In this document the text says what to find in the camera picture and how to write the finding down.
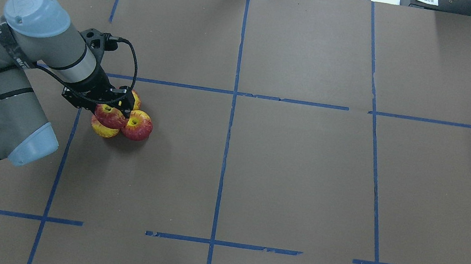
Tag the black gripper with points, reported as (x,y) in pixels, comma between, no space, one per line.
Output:
(97,83)

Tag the lone red yellow apple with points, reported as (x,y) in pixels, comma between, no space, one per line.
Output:
(110,117)

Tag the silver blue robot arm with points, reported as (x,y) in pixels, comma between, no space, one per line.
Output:
(39,34)

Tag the rear red yellow apple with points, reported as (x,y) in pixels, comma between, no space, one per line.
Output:
(137,101)

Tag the right red yellow apple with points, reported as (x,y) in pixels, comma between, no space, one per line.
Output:
(138,127)

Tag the front red yellow apple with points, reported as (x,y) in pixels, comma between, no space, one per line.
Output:
(101,130)

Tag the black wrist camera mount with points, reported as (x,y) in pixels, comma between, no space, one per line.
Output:
(99,42)

